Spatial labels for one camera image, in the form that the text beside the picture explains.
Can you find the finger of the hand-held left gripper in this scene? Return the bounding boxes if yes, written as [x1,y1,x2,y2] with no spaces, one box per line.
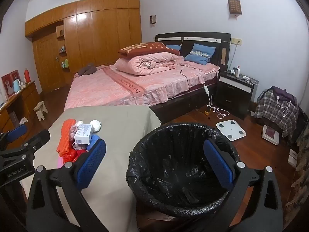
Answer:
[0,124,28,143]
[14,129,51,155]

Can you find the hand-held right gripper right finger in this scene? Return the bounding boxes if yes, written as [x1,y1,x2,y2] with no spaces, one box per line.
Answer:
[186,138,284,232]

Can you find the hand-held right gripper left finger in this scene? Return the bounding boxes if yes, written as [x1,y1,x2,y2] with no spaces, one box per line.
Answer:
[26,139,136,232]

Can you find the orange knitted cloth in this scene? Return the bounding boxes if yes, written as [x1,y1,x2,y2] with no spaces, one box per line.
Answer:
[57,119,79,157]

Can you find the white cardboard box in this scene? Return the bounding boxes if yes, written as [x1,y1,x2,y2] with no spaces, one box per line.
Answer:
[74,124,94,145]

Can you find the pink sock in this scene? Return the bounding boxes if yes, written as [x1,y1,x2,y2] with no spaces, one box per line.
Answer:
[70,123,84,151]

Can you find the bin with black bag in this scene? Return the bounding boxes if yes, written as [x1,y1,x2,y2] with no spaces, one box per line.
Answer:
[126,123,240,219]

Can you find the red cloth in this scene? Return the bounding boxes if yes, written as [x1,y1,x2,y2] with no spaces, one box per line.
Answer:
[63,148,87,163]

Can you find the small wooden stool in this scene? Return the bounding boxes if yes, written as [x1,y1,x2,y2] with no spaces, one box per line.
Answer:
[33,101,49,121]

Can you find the wooden desk cabinet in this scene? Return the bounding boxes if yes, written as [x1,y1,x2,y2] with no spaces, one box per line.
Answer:
[0,81,45,141]

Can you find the white bathroom scale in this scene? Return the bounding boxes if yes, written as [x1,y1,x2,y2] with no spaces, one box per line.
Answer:
[216,119,247,142]

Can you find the white crumpled tissue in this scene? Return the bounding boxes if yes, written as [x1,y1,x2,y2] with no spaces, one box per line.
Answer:
[90,119,103,133]

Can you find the grey table cover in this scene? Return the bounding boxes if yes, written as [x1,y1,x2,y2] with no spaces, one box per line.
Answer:
[19,105,162,232]

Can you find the light blue kettle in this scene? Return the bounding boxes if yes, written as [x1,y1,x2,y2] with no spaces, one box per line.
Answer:
[12,78,22,93]

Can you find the white scale red panel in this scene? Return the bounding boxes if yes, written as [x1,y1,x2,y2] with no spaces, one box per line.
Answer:
[262,125,280,146]

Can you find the black white nightstand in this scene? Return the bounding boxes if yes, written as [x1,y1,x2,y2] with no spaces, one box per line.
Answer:
[215,70,259,120]

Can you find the plaid cloth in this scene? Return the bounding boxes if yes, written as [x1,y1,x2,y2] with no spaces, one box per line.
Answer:
[255,88,300,138]

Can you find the dark wooden bed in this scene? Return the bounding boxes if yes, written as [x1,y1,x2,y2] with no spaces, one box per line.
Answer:
[64,31,232,124]

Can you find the camouflage patterned cloth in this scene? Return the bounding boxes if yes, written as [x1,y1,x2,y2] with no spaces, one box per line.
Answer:
[286,116,309,223]

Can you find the brown plush slippers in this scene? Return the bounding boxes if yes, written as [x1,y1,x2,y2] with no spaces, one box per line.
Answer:
[77,63,97,76]

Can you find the purple cloth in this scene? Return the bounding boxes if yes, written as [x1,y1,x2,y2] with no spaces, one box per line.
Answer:
[272,86,298,105]

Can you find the blue patterned pillow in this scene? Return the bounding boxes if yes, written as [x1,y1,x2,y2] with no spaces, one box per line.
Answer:
[184,43,216,65]

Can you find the folded pink duvet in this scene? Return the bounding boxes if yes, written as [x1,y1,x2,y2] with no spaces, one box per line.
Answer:
[115,52,179,76]

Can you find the wooden wardrobe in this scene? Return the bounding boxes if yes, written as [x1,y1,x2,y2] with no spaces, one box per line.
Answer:
[25,0,143,92]

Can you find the red patterned pillow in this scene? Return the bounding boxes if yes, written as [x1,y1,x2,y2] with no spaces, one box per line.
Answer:
[118,42,180,59]

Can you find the red picture frame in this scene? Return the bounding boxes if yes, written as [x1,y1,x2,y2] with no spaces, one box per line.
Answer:
[1,70,20,99]

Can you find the white floor cable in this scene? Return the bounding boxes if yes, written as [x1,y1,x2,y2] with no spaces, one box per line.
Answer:
[210,94,230,119]

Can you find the white charger cable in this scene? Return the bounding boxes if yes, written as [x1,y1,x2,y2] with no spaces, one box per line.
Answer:
[276,95,291,116]

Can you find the large brown wall lamp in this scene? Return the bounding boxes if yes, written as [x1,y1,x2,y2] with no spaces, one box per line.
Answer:
[228,0,242,16]

